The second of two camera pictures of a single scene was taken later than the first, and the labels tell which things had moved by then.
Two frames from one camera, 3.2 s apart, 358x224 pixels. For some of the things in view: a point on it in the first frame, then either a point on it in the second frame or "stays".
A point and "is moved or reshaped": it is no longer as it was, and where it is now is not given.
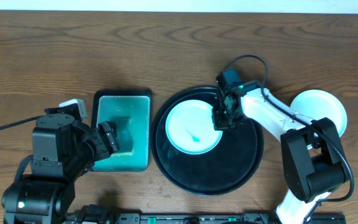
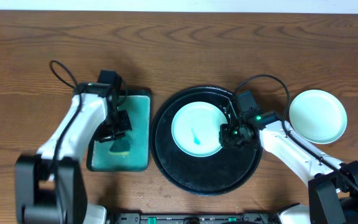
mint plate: x=190 y=127 is moved or reshaped
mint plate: x=316 y=104 stays
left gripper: x=105 y=140 → x=112 y=134
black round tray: x=224 y=169 stays
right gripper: x=224 y=116 → x=224 y=137
